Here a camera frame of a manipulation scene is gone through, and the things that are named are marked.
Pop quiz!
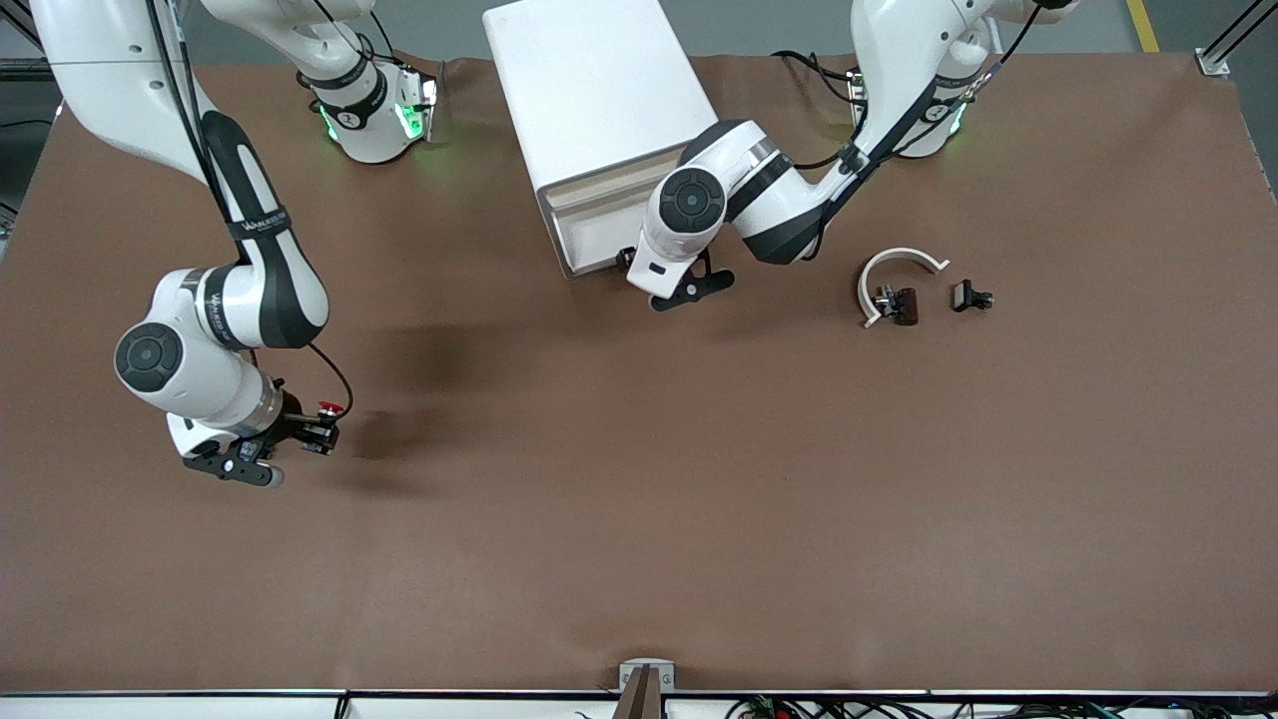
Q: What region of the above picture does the cream cabinet drawer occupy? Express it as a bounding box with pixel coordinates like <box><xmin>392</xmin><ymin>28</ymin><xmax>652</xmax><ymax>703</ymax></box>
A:
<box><xmin>537</xmin><ymin>150</ymin><xmax>690</xmax><ymax>279</ymax></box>

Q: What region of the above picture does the white drawer cabinet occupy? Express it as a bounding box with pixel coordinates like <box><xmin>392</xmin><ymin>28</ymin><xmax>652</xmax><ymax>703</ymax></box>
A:
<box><xmin>482</xmin><ymin>0</ymin><xmax>720</xmax><ymax>281</ymax></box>

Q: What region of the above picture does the brown table mat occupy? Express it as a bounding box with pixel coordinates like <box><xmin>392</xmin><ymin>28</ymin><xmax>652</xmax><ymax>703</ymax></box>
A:
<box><xmin>0</xmin><ymin>50</ymin><xmax>1278</xmax><ymax>695</ymax></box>

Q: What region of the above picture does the small brown electrical component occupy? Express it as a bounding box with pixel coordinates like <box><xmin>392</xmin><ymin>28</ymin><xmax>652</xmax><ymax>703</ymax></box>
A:
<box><xmin>874</xmin><ymin>286</ymin><xmax>920</xmax><ymax>327</ymax></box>

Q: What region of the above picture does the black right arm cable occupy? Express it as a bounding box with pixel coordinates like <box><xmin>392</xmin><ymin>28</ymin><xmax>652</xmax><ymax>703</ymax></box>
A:
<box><xmin>145</xmin><ymin>0</ymin><xmax>354</xmax><ymax>420</ymax></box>

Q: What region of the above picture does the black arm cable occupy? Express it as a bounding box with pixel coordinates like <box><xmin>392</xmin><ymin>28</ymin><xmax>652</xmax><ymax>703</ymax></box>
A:
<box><xmin>794</xmin><ymin>3</ymin><xmax>1051</xmax><ymax>173</ymax></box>
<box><xmin>145</xmin><ymin>0</ymin><xmax>354</xmax><ymax>420</ymax></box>

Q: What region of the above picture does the white curved plastic bracket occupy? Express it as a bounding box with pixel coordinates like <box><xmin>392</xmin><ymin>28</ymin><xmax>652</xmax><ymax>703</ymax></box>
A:
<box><xmin>859</xmin><ymin>247</ymin><xmax>951</xmax><ymax>330</ymax></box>

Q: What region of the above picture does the black base cable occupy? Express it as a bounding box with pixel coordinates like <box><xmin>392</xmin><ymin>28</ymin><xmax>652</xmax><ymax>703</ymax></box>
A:
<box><xmin>771</xmin><ymin>48</ymin><xmax>862</xmax><ymax>106</ymax></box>

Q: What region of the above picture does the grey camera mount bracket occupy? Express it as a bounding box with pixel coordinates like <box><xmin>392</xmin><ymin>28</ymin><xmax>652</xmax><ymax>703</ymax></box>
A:
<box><xmin>618</xmin><ymin>659</ymin><xmax>677</xmax><ymax>719</ymax></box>

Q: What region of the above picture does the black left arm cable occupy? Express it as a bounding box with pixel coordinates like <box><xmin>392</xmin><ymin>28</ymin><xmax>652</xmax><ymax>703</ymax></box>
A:
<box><xmin>794</xmin><ymin>3</ymin><xmax>1051</xmax><ymax>173</ymax></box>

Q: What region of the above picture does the aluminium frame profile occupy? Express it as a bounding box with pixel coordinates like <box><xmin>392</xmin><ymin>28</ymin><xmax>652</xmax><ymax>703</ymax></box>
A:
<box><xmin>1196</xmin><ymin>0</ymin><xmax>1278</xmax><ymax>79</ymax></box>
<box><xmin>0</xmin><ymin>0</ymin><xmax>61</xmax><ymax>83</ymax></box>

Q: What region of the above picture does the bundle of cables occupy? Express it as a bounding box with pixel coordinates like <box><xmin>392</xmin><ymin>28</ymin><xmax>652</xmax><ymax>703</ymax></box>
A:
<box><xmin>724</xmin><ymin>696</ymin><xmax>1278</xmax><ymax>719</ymax></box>

